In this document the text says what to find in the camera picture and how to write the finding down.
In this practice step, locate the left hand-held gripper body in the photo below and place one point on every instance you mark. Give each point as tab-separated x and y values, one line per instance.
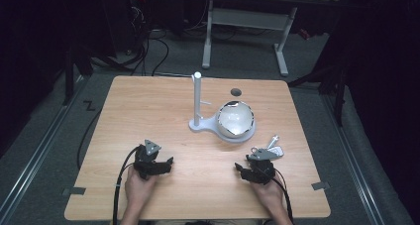
145	159

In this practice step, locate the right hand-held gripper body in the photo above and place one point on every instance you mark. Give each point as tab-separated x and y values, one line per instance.
262	165

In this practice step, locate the person's left hand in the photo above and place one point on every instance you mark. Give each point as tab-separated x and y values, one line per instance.
138	188

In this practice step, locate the person's right hand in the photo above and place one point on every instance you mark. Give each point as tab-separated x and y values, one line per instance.
269	195

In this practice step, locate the white bowl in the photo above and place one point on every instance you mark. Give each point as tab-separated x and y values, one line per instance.
235	119

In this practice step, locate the grey tape strip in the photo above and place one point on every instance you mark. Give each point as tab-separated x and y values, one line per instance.
75	191
320	185

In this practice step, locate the dark round table grommet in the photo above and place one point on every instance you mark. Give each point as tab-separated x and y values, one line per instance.
235	92

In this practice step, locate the black metal stand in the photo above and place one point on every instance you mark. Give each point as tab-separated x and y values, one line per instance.
68	76
340	86

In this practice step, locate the white-framed wooden desk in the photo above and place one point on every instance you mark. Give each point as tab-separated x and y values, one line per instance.
247	18

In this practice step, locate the white stand with post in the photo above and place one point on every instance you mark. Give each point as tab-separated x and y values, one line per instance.
197	99

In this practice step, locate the metal floor rail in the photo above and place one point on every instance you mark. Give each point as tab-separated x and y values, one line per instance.
39	145
353	155

